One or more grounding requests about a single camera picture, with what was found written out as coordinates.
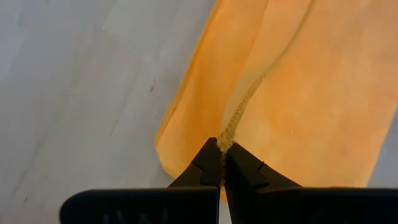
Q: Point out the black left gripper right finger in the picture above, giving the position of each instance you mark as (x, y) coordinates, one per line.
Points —
(295, 207)

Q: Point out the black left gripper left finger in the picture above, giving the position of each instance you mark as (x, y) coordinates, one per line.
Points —
(140, 207)

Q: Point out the orange microfiber towel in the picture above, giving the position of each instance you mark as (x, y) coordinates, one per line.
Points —
(311, 109)

